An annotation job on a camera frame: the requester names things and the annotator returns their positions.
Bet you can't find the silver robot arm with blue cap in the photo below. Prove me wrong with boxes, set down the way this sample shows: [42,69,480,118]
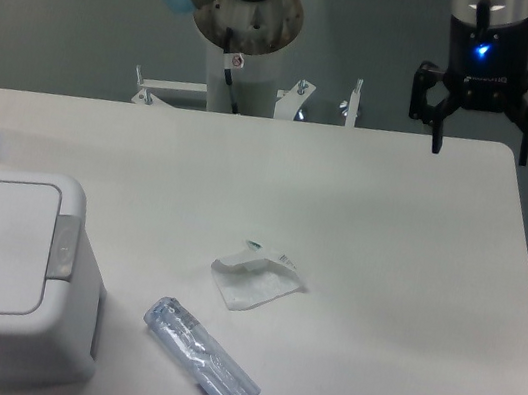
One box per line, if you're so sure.
[163,0,528,152]

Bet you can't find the black cable on pedestal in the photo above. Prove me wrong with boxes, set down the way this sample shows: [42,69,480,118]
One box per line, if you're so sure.
[211,25,252,116]

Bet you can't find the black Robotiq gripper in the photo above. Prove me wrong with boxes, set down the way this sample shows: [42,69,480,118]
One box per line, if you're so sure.
[401,0,528,170]

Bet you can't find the crumpled white paper wrapper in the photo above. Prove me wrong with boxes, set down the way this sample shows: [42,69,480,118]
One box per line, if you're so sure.
[211,239,307,311]

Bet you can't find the white metal mounting frame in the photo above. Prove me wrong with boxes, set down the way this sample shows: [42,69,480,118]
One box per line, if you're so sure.
[129,41,368,141]

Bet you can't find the grey trash can push button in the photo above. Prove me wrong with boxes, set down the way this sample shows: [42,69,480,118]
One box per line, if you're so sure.
[45,215,82,281]

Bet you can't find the empty clear plastic bottle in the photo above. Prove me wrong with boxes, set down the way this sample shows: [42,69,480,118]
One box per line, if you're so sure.
[143,297,261,395]

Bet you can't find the white trash can body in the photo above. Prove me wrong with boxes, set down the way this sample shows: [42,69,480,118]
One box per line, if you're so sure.
[0,171,107,388]

